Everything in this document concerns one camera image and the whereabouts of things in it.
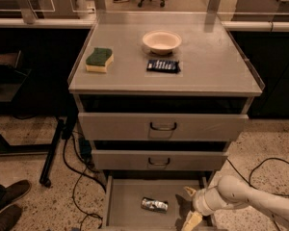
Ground black table frame leg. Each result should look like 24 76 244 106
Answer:
0 119 64 188

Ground middle grey drawer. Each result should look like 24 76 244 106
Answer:
92 150 227 171

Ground grey metal drawer cabinet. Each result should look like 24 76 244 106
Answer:
67 11 265 231

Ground grey drawer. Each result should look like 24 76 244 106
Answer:
102 176 207 231
92 150 227 171
78 113 248 141

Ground bottom grey drawer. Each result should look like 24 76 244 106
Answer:
102 176 207 231

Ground silver blue redbull can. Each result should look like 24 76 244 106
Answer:
141 197 169 213

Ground black floor cable left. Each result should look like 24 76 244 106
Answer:
62 130 107 231

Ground green yellow sponge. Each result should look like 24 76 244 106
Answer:
86 47 114 73

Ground dark shoe lower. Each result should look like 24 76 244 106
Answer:
0 205 22 231

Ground cream paper bowl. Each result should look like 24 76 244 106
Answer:
143 30 182 55

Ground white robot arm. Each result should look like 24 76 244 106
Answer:
181 175 289 231

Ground top grey drawer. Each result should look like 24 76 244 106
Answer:
78 113 248 141

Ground dark shoe upper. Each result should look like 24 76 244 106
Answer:
0 180 31 210

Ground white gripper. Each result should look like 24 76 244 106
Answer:
181 187 223 231

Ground black floor cable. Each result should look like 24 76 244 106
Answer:
226 157 289 231
62 130 107 231

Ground black floor cable right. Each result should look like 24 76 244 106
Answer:
226 157 289 231

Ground dark shoe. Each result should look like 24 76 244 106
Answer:
0 180 31 210
0 205 22 231

